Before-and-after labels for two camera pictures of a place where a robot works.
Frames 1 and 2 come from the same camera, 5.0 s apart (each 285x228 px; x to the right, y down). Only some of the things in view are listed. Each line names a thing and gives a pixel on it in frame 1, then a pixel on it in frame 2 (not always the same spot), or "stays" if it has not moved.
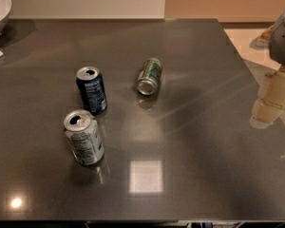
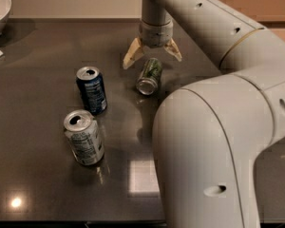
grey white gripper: (283, 42) -> (155, 34)
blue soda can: (92, 89) stays
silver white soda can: (84, 136) stays
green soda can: (149, 77) stays
